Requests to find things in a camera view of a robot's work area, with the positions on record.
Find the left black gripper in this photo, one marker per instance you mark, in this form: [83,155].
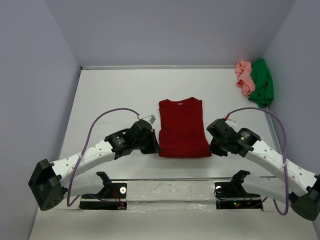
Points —
[153,147]

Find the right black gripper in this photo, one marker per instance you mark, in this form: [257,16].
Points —
[213,149]

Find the red t-shirt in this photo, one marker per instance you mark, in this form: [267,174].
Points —
[182,133]

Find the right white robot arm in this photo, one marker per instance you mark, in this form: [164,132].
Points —
[290,183]

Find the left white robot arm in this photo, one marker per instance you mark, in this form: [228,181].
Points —
[53,182]

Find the green t-shirt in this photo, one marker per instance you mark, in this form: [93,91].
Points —
[263,95]

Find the pink t-shirt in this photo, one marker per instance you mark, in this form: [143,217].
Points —
[243,70]

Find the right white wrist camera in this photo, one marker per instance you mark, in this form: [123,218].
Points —
[231,122]

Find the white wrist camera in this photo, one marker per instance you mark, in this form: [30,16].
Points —
[231,122]
[148,118]

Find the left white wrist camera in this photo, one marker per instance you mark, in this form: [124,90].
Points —
[148,118]

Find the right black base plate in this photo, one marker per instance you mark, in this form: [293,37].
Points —
[229,198]

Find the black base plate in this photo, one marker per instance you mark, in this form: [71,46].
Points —
[229,198]
[112,199]

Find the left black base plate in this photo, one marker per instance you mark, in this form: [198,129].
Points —
[112,199]

